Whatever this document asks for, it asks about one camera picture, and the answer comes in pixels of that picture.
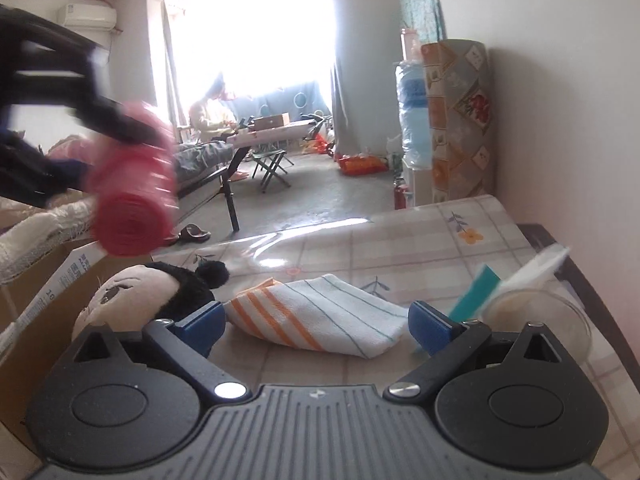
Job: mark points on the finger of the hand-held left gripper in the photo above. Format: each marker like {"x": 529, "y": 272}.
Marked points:
{"x": 30, "y": 175}
{"x": 95, "y": 105}

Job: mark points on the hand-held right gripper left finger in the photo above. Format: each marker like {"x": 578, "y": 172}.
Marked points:
{"x": 205, "y": 325}

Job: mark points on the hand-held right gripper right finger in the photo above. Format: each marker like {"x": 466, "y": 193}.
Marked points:
{"x": 430, "y": 325}

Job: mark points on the pink trash bag roll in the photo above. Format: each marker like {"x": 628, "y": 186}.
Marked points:
{"x": 135, "y": 200}

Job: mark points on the orange striped white towel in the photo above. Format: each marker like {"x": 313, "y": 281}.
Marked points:
{"x": 320, "y": 315}

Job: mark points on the brown cardboard box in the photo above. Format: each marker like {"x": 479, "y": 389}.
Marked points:
{"x": 20, "y": 400}

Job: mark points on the pink floral quilt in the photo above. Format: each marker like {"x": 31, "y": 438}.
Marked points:
{"x": 70, "y": 150}

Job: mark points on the white lace bedspread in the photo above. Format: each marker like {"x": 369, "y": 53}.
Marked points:
{"x": 35, "y": 240}

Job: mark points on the black-haired plush doll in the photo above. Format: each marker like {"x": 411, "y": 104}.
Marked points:
{"x": 135, "y": 290}

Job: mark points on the checked floral tablecloth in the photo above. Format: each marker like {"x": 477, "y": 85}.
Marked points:
{"x": 400, "y": 250}

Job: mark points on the white air conditioner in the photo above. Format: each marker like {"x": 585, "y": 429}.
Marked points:
{"x": 87, "y": 16}

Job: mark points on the brown slipper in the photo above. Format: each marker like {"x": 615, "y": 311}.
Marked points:
{"x": 192, "y": 234}

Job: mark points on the beige fluffy cloth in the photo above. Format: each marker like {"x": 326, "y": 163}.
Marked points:
{"x": 520, "y": 305}

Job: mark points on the grey folded blanket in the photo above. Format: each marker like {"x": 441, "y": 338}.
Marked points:
{"x": 205, "y": 155}

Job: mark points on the white and teal tissue pack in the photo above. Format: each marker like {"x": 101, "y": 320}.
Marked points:
{"x": 535, "y": 265}

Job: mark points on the red fire extinguisher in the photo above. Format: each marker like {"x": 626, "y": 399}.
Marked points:
{"x": 401, "y": 197}

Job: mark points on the clear glass cup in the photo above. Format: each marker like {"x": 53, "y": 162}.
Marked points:
{"x": 565, "y": 330}

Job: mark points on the white water dispenser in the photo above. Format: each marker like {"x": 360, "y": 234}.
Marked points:
{"x": 417, "y": 185}

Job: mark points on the large red plastic bag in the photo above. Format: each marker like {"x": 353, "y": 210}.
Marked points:
{"x": 362, "y": 165}

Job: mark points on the small cardboard box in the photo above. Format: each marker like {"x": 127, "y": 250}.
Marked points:
{"x": 270, "y": 121}

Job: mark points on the white folding table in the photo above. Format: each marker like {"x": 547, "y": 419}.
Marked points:
{"x": 270, "y": 135}

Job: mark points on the green folding stool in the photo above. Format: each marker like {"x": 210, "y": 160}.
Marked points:
{"x": 267, "y": 157}

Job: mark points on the blue circle-print cloth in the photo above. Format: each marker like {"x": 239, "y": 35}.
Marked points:
{"x": 290, "y": 100}

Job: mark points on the patterned tall roll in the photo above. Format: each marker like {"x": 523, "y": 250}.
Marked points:
{"x": 460, "y": 125}

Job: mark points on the small red plastic bag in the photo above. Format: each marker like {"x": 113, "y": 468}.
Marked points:
{"x": 320, "y": 146}

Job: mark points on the grey curtain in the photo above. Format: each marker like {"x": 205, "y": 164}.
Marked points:
{"x": 340, "y": 110}

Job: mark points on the teal hanging cloth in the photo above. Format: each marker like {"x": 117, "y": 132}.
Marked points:
{"x": 422, "y": 5}

